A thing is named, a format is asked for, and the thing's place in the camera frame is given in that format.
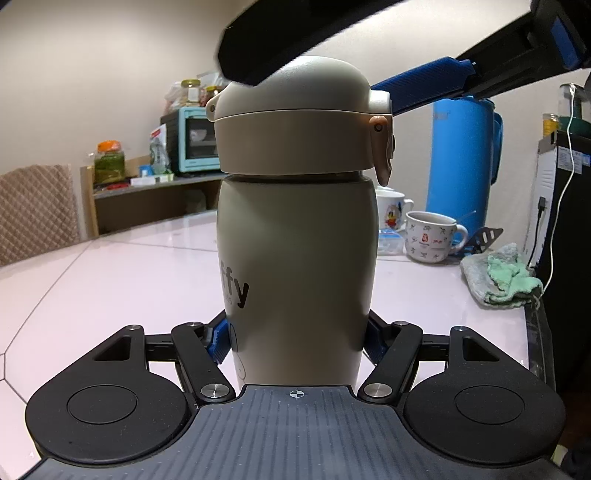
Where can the white patterned mug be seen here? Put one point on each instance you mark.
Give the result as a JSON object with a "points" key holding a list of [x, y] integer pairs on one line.
{"points": [[427, 237]]}

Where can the green jar with orange lid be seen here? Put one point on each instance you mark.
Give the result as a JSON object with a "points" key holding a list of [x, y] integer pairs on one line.
{"points": [[110, 164]]}

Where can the yellow jar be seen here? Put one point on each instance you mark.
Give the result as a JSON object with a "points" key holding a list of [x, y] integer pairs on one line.
{"points": [[550, 124]]}

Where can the pale glass jar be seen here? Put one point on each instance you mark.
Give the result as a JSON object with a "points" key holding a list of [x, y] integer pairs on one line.
{"points": [[190, 93]]}

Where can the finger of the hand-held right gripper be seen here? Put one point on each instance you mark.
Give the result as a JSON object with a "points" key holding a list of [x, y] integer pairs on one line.
{"points": [[277, 37], [429, 81]]}

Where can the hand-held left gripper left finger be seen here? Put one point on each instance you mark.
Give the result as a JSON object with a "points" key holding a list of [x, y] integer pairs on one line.
{"points": [[218, 344]]}

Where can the clear plastic bag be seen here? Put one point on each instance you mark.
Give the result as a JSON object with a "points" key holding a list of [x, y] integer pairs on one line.
{"points": [[172, 98]]}

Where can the flat white box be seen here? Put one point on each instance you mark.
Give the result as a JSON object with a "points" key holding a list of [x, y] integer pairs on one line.
{"points": [[152, 180]]}

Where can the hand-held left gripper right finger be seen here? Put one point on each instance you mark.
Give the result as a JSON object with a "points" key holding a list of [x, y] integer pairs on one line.
{"points": [[376, 341]]}

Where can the blue thermos flask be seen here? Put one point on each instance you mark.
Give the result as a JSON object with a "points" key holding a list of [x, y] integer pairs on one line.
{"points": [[457, 175]]}

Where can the blue white plastic pack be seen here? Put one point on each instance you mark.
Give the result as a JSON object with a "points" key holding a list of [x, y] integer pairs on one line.
{"points": [[391, 242]]}

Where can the beige insulated bottle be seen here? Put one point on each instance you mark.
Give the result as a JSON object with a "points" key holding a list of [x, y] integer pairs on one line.
{"points": [[300, 277]]}

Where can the green cloth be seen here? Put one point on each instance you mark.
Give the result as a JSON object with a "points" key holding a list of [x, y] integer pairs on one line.
{"points": [[503, 277]]}

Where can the white cartoon mug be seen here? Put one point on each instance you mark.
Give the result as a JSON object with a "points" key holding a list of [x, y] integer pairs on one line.
{"points": [[392, 207]]}

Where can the light blue toaster oven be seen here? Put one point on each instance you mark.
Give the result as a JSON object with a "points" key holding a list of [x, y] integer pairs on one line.
{"points": [[194, 138]]}

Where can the chair with quilted cover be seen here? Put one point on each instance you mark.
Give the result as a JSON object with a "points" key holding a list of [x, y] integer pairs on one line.
{"points": [[37, 212]]}

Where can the black cabinet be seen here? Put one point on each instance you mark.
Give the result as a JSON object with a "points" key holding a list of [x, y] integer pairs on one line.
{"points": [[568, 277]]}

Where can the red glass jar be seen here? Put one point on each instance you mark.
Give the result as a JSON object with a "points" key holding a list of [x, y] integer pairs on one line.
{"points": [[212, 96]]}

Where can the black metal stand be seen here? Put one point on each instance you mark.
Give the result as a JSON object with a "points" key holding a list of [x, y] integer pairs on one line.
{"points": [[487, 237]]}

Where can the printed plastic bag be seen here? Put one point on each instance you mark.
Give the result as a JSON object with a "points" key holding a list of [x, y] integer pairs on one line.
{"points": [[159, 147]]}

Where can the beige bottle cap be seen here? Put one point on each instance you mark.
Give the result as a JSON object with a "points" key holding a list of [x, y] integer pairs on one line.
{"points": [[295, 129]]}

